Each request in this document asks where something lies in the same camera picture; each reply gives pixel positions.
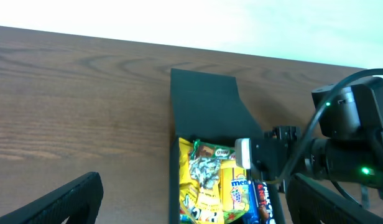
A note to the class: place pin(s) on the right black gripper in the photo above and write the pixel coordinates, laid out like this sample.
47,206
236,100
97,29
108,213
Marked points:
270,153

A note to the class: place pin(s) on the blue Oreo cookie pack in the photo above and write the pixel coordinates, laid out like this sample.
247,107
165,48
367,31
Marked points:
252,215

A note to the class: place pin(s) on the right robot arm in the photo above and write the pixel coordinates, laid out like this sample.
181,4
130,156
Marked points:
352,147

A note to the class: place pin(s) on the yellow snack bag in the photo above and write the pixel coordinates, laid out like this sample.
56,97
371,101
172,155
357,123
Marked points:
199,187

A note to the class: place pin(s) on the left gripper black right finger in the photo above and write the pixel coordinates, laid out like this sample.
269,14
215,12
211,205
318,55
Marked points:
309,202

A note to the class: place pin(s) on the green red Milo bar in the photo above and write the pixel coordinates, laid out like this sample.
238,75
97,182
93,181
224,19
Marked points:
212,151

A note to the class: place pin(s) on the yellow Mentos bottle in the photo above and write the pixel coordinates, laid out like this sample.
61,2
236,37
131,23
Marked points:
234,191

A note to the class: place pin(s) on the dark green gift box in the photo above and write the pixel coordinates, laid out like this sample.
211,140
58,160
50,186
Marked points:
208,107

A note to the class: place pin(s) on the purple Dairy Milk bar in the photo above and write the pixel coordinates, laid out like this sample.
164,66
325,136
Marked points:
264,204

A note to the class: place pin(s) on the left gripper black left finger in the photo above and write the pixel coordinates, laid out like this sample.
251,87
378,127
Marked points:
75,202

